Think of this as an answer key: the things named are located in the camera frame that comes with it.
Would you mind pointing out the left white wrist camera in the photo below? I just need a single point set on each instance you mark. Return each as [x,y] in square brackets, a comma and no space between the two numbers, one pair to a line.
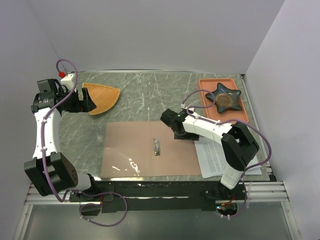
[67,80]

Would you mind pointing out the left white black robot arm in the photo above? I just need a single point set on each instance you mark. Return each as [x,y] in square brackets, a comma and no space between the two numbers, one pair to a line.
[49,170]

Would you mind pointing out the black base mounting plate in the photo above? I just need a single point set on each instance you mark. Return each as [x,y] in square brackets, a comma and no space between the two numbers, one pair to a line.
[113,196]

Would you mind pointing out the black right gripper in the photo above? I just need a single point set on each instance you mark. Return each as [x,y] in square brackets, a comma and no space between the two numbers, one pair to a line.
[191,136]

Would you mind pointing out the printed paper sheets stack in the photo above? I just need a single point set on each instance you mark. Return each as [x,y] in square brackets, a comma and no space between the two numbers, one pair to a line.
[211,158]

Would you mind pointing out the dark star-shaped dish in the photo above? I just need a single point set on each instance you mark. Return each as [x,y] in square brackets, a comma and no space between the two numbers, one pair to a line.
[225,98]

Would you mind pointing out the pink file folder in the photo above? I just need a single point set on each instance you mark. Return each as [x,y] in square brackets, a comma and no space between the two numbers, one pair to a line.
[129,151]

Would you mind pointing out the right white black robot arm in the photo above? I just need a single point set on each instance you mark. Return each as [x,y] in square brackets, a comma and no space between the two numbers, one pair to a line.
[223,149]

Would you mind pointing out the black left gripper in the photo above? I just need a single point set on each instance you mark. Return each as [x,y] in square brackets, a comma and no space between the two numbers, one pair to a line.
[84,106]

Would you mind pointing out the metal folder clip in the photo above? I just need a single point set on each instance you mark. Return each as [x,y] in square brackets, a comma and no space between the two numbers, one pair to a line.
[156,146]

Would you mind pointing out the aluminium frame rail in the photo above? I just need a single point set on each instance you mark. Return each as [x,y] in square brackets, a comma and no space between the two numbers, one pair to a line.
[256,192]

